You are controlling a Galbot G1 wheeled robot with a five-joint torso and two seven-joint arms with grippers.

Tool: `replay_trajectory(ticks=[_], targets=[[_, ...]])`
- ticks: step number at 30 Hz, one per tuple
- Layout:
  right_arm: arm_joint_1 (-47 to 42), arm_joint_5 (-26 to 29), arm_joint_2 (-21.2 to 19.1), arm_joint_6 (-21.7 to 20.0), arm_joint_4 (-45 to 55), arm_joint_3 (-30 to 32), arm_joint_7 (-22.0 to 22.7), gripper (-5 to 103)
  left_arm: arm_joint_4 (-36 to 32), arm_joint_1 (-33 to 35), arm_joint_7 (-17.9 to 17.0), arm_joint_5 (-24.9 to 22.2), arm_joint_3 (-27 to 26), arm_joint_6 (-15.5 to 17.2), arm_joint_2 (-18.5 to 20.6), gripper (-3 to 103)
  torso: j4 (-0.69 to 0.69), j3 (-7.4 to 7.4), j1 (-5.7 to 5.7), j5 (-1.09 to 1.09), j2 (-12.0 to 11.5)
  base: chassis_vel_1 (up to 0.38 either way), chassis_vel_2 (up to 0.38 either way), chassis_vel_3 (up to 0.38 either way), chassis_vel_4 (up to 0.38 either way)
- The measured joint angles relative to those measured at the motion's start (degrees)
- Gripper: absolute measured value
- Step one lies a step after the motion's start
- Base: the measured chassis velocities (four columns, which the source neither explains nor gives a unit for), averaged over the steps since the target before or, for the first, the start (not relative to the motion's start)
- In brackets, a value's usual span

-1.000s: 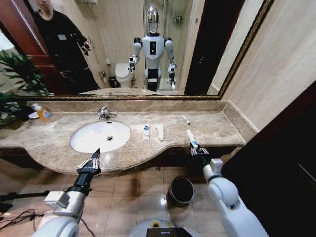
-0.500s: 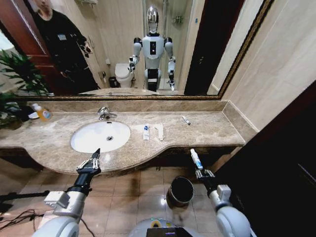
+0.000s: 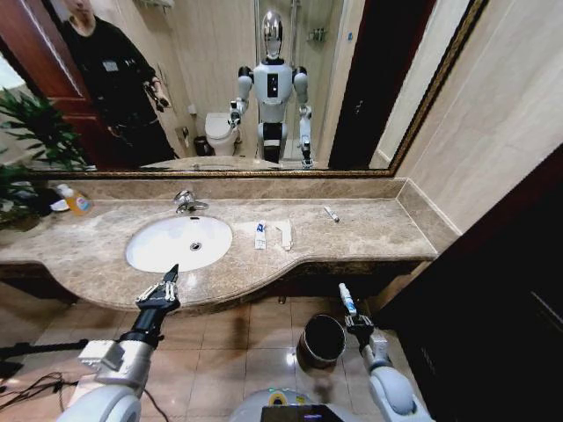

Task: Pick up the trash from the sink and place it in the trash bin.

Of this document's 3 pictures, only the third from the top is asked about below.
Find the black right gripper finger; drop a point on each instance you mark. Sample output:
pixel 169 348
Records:
pixel 350 320
pixel 365 318

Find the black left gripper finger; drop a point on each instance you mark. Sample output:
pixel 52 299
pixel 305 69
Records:
pixel 154 292
pixel 172 290

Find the white blue toothpaste tube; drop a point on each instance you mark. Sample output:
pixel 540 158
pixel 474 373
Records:
pixel 347 299

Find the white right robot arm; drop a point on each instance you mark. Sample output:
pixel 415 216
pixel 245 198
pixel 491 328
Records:
pixel 389 387

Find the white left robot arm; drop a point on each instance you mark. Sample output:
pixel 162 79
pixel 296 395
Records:
pixel 114 365

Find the round dark metal trash bin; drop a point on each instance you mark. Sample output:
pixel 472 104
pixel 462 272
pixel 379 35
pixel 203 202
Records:
pixel 321 343

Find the white oval sink basin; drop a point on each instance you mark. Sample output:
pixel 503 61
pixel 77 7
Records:
pixel 180 242

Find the chrome sink drain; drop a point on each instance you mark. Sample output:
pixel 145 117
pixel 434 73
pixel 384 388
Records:
pixel 195 245

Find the chrome faucet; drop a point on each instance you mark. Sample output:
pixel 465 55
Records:
pixel 187 201

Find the white blue toothpaste box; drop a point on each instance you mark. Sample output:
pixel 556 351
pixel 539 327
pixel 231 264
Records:
pixel 261 235

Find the white robot front shell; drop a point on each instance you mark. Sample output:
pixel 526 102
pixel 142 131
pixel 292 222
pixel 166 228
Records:
pixel 286 406

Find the open white cardboard box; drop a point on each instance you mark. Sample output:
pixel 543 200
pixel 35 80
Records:
pixel 286 235

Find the small white tube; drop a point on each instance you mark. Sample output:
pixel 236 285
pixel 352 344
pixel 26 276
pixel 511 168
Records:
pixel 331 214

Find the orange liquid soap bottle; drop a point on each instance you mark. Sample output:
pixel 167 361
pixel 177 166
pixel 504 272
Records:
pixel 78 203

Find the black floor stand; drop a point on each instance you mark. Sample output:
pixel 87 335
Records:
pixel 39 349

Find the dark wooden vanity cabinet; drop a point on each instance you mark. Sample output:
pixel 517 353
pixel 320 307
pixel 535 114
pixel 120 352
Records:
pixel 31 279

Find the small white dish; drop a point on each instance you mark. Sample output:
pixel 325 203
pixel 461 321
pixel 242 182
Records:
pixel 60 205

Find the dark wooden door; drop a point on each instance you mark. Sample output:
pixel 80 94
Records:
pixel 492 307

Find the green leafy plant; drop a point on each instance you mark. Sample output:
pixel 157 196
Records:
pixel 17 198

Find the large gold-framed wall mirror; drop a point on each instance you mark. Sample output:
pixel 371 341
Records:
pixel 211 83

